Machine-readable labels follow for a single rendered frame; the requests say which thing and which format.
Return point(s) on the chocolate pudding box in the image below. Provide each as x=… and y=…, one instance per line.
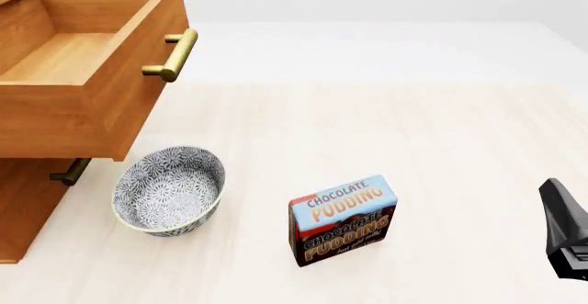
x=342, y=221

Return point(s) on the wooden cabinet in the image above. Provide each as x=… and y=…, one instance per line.
x=23, y=214

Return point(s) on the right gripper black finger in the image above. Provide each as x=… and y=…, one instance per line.
x=562, y=214

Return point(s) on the patterned blue-white bowl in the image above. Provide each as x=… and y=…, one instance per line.
x=170, y=193

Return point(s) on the open wooden drawer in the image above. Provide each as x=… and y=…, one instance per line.
x=92, y=111

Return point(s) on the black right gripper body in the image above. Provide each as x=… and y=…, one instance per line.
x=567, y=262

